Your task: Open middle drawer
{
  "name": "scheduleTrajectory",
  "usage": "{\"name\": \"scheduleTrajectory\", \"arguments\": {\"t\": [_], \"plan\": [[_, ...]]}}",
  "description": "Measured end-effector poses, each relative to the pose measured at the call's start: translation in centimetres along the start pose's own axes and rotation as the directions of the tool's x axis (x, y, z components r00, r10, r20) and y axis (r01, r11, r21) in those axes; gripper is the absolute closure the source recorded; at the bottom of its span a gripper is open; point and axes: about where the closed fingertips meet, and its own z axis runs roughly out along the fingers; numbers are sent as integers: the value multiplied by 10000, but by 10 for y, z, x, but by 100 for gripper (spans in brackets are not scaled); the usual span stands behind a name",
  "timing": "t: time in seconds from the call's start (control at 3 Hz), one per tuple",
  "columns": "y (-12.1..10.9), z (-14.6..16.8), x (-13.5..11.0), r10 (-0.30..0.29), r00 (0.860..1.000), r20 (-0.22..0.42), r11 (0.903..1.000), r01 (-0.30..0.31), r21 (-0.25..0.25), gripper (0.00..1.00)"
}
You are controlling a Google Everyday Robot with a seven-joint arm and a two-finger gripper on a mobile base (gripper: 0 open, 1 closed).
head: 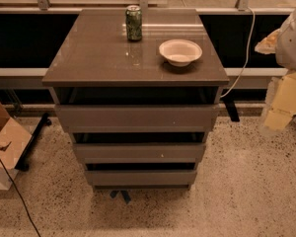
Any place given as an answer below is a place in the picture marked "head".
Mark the black stand leg right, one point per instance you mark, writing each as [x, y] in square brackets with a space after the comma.
[231, 110]

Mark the grey drawer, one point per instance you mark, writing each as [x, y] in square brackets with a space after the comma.
[77, 119]
[140, 178]
[139, 153]

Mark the metal window railing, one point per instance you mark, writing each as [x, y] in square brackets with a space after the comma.
[19, 76]

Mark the grey top drawer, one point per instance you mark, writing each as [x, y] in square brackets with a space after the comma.
[77, 119]

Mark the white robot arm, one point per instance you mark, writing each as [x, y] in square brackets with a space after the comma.
[286, 55]

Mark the green soda can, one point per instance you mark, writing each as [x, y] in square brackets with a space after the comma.
[133, 21]

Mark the grey bottom drawer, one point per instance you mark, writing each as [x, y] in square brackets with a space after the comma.
[140, 178]

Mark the black stand leg left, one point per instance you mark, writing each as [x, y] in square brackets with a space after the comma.
[22, 164]

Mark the white paper bowl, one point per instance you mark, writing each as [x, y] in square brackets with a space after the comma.
[180, 52]

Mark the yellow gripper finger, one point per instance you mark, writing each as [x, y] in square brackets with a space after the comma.
[269, 44]
[280, 102]

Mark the grey drawer cabinet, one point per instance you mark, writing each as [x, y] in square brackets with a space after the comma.
[98, 66]

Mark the black stand leg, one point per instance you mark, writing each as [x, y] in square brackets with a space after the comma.
[22, 164]
[231, 110]

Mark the open cardboard box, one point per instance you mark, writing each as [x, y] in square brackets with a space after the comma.
[13, 141]

